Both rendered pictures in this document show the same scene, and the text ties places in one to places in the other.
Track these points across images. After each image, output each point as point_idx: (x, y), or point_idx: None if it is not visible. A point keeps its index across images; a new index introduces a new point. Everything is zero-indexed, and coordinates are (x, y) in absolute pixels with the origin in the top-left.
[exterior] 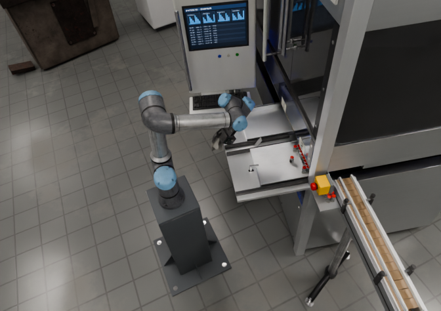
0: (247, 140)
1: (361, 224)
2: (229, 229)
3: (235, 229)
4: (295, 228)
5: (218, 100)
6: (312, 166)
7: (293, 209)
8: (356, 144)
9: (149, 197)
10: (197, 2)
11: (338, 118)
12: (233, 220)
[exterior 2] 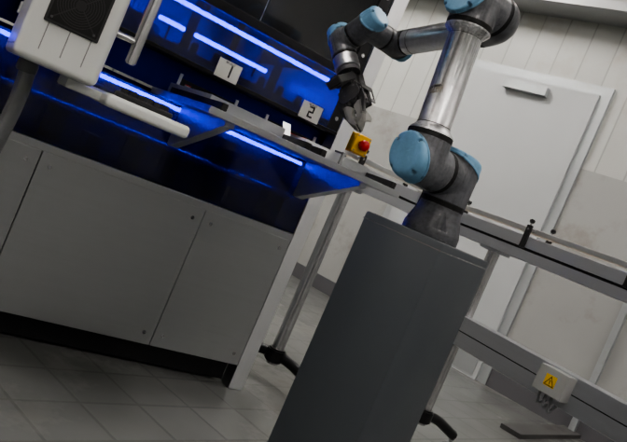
0: (284, 131)
1: (380, 169)
2: (215, 441)
3: (213, 434)
4: (252, 317)
5: (379, 17)
6: (347, 125)
7: (243, 283)
8: None
9: (453, 247)
10: None
11: None
12: (188, 429)
